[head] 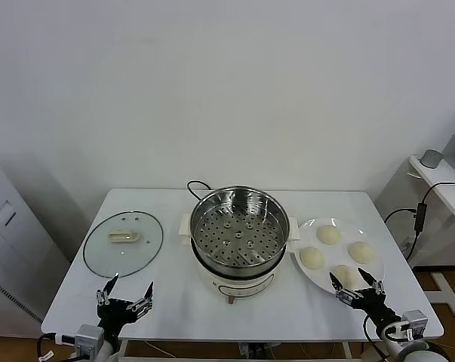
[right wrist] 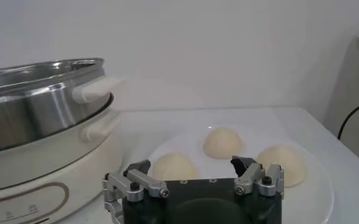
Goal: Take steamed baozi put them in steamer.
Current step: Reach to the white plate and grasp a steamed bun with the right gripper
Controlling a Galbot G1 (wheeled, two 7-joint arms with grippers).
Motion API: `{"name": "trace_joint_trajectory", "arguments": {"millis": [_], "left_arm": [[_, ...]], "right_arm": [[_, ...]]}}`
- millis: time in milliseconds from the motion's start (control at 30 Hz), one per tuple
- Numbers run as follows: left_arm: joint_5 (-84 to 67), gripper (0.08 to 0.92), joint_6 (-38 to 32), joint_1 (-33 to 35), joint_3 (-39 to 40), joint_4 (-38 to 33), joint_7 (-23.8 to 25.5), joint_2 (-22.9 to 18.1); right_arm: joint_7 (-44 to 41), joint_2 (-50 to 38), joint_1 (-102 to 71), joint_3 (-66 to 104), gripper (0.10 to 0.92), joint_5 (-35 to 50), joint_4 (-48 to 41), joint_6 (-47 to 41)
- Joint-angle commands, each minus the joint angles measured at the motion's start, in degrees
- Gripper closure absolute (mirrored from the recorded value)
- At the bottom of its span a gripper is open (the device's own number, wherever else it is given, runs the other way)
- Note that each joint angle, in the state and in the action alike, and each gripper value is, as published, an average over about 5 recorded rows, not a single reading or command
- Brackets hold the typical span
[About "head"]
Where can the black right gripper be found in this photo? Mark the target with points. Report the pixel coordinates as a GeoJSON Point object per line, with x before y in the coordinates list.
{"type": "Point", "coordinates": [376, 307]}

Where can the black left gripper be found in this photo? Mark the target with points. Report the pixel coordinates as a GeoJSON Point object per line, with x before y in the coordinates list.
{"type": "Point", "coordinates": [115, 313]}

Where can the white steamed baozi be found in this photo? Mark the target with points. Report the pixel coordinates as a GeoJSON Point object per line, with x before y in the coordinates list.
{"type": "Point", "coordinates": [347, 277]}
{"type": "Point", "coordinates": [361, 252]}
{"type": "Point", "coordinates": [312, 258]}
{"type": "Point", "coordinates": [328, 234]}

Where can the round glass pot lid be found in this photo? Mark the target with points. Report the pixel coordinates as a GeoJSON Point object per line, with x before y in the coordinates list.
{"type": "Point", "coordinates": [99, 249]}

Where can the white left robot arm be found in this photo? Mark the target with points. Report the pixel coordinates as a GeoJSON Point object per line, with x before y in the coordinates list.
{"type": "Point", "coordinates": [108, 350]}

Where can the stainless steel steamer basket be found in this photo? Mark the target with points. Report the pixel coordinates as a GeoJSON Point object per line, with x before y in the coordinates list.
{"type": "Point", "coordinates": [234, 234]}

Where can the round white plate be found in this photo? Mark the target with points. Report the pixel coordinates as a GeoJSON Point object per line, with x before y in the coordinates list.
{"type": "Point", "coordinates": [336, 249]}

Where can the cream electric cooking pot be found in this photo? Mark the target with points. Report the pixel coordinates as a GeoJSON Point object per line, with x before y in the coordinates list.
{"type": "Point", "coordinates": [246, 284]}

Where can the white cabinet unit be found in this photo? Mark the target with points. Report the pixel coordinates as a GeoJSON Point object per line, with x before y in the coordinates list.
{"type": "Point", "coordinates": [8, 245]}

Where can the white side desk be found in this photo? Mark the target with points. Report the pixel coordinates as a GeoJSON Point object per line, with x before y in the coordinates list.
{"type": "Point", "coordinates": [449, 196]}

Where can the grey cylinder speaker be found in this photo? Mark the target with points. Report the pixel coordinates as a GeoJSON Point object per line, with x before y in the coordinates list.
{"type": "Point", "coordinates": [431, 158]}

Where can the white table frame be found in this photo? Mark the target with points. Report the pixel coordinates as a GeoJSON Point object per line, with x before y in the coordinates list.
{"type": "Point", "coordinates": [122, 348]}

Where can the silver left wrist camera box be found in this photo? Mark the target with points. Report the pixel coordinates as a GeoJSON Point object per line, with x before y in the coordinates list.
{"type": "Point", "coordinates": [88, 336]}

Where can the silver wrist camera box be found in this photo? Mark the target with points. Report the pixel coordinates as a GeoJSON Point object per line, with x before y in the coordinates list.
{"type": "Point", "coordinates": [414, 323]}
{"type": "Point", "coordinates": [88, 336]}

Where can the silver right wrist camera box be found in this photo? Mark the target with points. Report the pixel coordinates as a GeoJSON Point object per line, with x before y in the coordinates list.
{"type": "Point", "coordinates": [414, 323]}

